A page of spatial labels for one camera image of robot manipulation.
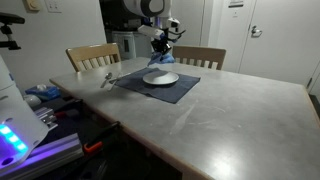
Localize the white closet door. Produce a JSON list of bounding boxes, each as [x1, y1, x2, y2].
[[149, 0, 205, 63]]

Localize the black camera on stand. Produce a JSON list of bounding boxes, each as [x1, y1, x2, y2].
[[0, 12, 26, 52]]

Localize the silver lever door handle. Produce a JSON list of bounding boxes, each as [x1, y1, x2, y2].
[[250, 25, 263, 38]]

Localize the silver spoon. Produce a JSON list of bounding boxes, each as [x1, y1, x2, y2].
[[100, 72, 113, 89]]

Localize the light wooden slat-back chair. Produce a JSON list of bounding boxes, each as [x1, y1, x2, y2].
[[65, 42, 122, 73], [171, 45, 227, 71]]

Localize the silver fork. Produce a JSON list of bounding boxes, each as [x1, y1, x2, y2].
[[107, 73, 130, 92]]

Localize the black clamp orange handle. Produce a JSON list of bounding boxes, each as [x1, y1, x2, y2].
[[53, 98, 84, 119], [82, 120, 122, 155]]

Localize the dark blue placemat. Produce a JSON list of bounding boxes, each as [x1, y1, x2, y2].
[[112, 67, 202, 105]]

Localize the white round plate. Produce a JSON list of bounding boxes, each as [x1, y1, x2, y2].
[[142, 70, 180, 86]]

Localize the blue cloth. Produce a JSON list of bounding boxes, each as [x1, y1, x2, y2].
[[147, 51, 176, 67]]

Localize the white robot base blue lights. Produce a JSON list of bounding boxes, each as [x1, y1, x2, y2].
[[0, 54, 50, 175]]

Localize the silver metal bracket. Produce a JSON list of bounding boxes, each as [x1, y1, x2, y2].
[[33, 106, 60, 132]]

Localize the blue tissue box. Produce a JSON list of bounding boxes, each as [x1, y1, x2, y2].
[[24, 83, 62, 101]]

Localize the beige wall thermostat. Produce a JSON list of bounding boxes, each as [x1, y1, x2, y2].
[[22, 0, 42, 13]]

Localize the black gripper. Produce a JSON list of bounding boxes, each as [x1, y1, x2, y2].
[[152, 32, 174, 56]]

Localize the aluminium profile rail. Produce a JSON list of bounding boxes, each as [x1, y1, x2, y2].
[[0, 132, 84, 180]]

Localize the white round object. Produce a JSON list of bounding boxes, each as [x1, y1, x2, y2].
[[22, 94, 43, 108]]

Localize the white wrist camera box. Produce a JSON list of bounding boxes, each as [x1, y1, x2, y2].
[[137, 24, 165, 38]]

